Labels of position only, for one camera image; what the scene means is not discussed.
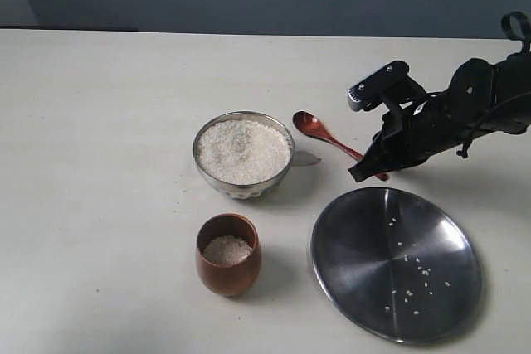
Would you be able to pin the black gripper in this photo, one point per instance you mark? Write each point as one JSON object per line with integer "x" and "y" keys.
{"x": 417, "y": 125}

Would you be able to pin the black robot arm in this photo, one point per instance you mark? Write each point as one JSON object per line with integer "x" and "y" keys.
{"x": 481, "y": 99}

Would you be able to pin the glass bowl of rice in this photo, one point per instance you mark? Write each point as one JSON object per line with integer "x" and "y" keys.
{"x": 245, "y": 154}

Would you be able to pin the red wooden spoon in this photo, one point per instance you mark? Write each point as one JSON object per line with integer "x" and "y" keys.
{"x": 312, "y": 127}

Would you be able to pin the brown wooden cup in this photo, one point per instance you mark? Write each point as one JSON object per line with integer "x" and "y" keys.
{"x": 228, "y": 254}

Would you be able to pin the round steel plate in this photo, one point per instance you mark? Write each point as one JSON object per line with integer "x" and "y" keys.
{"x": 396, "y": 265}

